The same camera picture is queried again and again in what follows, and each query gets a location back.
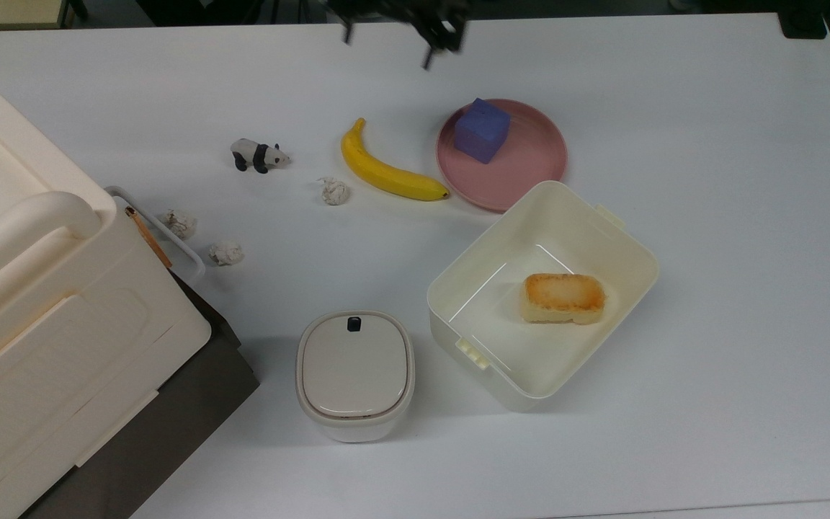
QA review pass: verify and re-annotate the yellow banana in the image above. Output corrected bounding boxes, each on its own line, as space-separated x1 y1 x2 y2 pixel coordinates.
341 117 451 202

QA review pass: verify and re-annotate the large cream storage box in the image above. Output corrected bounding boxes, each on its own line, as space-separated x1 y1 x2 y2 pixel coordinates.
0 54 213 519

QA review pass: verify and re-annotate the toasted bread piece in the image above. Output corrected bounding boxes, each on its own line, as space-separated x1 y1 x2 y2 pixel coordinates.
520 272 606 325

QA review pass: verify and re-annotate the small lidded beige bin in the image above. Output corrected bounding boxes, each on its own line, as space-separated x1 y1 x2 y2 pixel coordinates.
295 310 416 443

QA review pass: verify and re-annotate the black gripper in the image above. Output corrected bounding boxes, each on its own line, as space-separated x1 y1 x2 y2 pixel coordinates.
325 0 470 71

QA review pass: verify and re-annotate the open cream plastic container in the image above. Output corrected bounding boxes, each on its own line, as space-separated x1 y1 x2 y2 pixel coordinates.
427 180 660 413

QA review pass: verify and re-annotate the panda figurine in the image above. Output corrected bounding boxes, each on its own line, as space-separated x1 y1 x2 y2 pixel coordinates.
231 138 291 174

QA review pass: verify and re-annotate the pink plate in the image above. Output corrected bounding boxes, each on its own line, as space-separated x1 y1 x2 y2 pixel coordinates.
436 99 568 213

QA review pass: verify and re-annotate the blue cube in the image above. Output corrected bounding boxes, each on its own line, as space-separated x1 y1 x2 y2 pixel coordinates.
454 98 512 165

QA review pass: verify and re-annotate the crumpled white paper ball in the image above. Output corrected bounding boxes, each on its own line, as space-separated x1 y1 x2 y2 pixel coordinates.
318 177 350 206
158 209 197 241
208 241 244 267

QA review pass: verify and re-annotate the black table clamp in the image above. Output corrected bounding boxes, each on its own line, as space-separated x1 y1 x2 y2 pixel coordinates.
774 0 830 40

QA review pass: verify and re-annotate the orange tape strip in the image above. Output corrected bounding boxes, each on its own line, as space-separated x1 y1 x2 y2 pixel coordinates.
125 207 173 270

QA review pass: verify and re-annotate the white cabinet handle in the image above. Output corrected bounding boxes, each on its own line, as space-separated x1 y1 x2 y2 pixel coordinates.
104 185 206 285

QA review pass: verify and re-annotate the wooden desk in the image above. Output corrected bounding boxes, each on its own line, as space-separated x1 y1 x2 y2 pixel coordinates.
0 0 73 31

